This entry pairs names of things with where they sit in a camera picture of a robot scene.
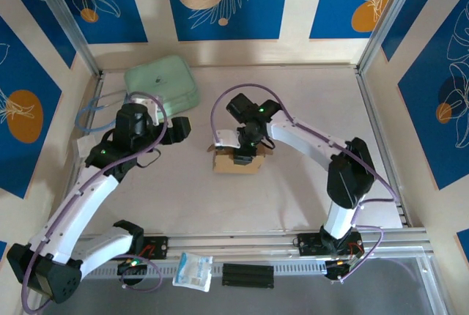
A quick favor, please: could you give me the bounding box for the brown cardboard paper box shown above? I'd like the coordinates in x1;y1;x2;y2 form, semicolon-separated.
207;142;274;176

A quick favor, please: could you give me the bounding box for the small white paper tag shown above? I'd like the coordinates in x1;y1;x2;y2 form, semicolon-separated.
75;136;97;158

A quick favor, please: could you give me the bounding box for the mint green zip pouch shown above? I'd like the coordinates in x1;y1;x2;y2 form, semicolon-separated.
123;54;202;113

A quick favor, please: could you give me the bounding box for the black ridged block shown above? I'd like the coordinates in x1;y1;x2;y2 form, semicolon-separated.
221;262;275;289

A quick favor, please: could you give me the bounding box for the white blue wipes packet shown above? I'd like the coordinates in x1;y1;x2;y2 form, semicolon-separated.
171;251;214;293

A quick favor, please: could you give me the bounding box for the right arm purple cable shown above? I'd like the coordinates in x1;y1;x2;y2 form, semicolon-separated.
211;84;400;285

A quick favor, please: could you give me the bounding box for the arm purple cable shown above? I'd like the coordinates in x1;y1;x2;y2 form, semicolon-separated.
21;91;169;313
211;84;400;285

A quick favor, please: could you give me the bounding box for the light blue strap loop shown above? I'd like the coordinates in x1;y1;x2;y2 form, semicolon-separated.
75;89;128;135

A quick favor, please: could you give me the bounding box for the aluminium table side rail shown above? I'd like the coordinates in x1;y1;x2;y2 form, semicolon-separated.
53;71;106;237
355;67;415;230

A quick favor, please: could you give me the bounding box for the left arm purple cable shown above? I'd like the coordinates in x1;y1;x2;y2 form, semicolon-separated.
21;91;169;313

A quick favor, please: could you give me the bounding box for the aluminium frame cross rail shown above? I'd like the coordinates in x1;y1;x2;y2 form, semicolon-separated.
31;227;437;267

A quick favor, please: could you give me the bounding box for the blue floral wall poster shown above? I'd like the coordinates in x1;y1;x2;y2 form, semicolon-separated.
0;16;63;199
309;0;407;40
397;0;469;191
45;0;149;45
162;0;292;42

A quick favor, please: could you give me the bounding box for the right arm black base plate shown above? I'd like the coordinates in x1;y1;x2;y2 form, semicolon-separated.
297;231;363;257

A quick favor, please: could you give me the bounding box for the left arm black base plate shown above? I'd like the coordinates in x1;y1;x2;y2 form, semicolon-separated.
141;236;169;262

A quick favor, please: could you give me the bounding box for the grey slotted cable duct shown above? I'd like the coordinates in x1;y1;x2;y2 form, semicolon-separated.
46;259;422;280

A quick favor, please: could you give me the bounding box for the aluminium frame post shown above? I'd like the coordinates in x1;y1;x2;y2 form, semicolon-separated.
355;0;429;76
26;0;103;77

